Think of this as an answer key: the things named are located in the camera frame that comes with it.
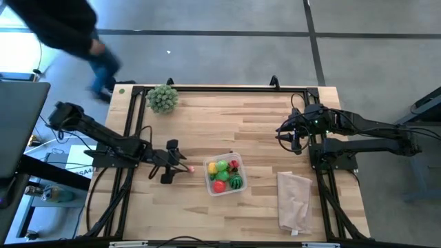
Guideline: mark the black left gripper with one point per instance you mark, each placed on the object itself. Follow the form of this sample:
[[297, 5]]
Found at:
[[162, 158]]

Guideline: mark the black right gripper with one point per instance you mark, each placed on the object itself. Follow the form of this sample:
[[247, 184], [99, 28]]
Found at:
[[301, 124]]

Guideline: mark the pink toy peach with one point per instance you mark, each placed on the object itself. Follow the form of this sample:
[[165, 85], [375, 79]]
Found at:
[[191, 169]]

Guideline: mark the clear plastic tupperware container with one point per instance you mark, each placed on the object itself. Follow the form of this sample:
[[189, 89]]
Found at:
[[207, 160]]

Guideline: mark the light green toy lime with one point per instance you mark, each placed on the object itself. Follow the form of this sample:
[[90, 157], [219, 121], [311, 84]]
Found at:
[[222, 165]]

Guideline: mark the bright green toy apple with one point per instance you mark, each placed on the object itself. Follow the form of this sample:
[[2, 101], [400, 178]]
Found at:
[[223, 176]]

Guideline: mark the red toy tomato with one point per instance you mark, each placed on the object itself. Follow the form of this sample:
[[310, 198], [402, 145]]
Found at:
[[219, 186]]

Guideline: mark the red toy strawberry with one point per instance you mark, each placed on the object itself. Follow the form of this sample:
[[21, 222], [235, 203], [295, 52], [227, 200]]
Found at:
[[235, 164]]

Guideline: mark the striped green toy watermelon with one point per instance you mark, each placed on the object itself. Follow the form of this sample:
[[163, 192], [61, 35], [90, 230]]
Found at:
[[236, 182]]

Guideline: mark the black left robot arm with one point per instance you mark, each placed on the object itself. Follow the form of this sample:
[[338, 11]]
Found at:
[[96, 132]]

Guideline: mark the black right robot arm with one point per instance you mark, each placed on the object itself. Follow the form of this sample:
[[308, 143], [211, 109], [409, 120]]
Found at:
[[361, 146]]

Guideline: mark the green faux potted plant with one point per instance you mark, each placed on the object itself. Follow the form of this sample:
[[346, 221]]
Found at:
[[162, 98]]

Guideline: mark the white printed label sheet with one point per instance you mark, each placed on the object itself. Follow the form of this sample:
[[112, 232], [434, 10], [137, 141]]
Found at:
[[77, 165]]

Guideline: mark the clear plastic bottle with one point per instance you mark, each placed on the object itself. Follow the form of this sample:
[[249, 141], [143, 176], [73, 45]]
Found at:
[[58, 195]]

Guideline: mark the person's hand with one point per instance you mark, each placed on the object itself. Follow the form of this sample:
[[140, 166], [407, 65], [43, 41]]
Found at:
[[97, 47]]

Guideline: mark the dark grey desk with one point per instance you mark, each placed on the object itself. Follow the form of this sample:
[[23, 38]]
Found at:
[[17, 120]]

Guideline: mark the person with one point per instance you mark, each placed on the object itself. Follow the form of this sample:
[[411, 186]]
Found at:
[[51, 20]]

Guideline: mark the black triangular frame bracket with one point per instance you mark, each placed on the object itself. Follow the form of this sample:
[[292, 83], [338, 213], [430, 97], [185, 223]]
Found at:
[[170, 82], [274, 82]]

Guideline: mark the black aluminium table frame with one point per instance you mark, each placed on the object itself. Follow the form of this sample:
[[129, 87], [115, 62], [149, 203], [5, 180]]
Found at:
[[224, 89]]

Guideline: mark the white metal bracket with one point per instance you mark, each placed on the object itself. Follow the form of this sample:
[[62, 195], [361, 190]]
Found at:
[[320, 245], [129, 244]]

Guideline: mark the grey desk frame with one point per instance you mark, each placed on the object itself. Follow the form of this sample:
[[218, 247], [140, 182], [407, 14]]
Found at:
[[415, 179]]

